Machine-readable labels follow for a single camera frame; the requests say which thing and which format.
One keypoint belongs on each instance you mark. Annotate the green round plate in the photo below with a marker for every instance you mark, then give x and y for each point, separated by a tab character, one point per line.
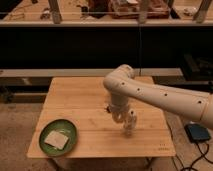
63	126

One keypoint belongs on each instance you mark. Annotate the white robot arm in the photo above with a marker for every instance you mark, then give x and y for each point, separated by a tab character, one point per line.
196	106

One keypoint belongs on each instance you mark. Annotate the brown sausage piece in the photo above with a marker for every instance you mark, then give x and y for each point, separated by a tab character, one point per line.
107	108

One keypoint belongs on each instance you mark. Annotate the white square sponge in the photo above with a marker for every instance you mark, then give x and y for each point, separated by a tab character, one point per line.
56	139

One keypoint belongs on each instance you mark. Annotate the wooden table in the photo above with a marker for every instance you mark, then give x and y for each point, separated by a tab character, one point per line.
83	101

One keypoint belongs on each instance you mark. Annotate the long wooden background shelf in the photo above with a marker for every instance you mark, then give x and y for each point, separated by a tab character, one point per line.
85	72

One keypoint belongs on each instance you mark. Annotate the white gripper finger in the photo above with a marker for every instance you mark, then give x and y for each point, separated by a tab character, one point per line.
118	119
130	121

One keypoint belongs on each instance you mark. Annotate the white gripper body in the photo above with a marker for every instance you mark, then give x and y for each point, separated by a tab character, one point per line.
119	110

